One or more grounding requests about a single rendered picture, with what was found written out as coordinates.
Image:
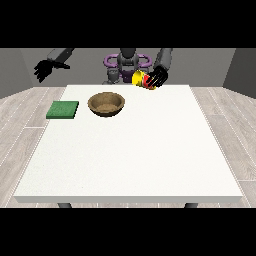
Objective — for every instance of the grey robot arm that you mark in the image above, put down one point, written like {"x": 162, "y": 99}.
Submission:
{"x": 164, "y": 59}
{"x": 60, "y": 54}

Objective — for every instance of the yellow cup with melon print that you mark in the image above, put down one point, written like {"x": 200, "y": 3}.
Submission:
{"x": 141, "y": 79}

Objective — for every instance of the dark table leg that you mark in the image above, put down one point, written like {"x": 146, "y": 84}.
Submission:
{"x": 64, "y": 205}
{"x": 191, "y": 205}

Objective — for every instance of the green square pad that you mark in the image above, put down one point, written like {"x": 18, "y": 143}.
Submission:
{"x": 62, "y": 109}

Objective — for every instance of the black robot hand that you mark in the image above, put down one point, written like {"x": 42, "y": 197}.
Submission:
{"x": 44, "y": 69}
{"x": 159, "y": 76}

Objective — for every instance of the grey robot trunk purple rings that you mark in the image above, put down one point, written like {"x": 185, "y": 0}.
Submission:
{"x": 126, "y": 63}

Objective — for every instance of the brown wooden bowl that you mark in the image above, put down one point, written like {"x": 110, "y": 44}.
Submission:
{"x": 106, "y": 104}

